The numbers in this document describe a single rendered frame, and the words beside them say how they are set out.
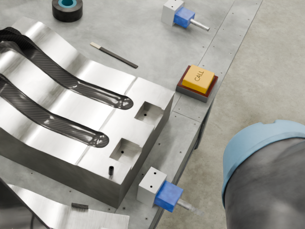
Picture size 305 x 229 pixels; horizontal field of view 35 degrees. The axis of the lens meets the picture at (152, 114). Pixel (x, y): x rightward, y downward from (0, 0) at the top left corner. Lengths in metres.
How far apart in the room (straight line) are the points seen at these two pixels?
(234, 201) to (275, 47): 2.33
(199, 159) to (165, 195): 1.12
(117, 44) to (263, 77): 1.32
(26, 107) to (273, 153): 0.70
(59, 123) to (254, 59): 1.70
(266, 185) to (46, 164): 0.67
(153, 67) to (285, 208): 0.91
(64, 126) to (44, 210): 0.18
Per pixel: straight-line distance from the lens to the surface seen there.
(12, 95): 0.98
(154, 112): 1.01
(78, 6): 1.30
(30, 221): 0.16
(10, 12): 1.34
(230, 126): 2.18
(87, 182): 0.92
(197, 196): 1.93
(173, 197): 0.92
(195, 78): 1.14
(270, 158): 0.33
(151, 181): 0.92
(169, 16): 1.31
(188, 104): 1.13
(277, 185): 0.32
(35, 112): 0.97
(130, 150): 0.94
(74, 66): 1.05
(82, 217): 0.87
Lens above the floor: 1.63
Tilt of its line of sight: 49 degrees down
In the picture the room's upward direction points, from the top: 10 degrees clockwise
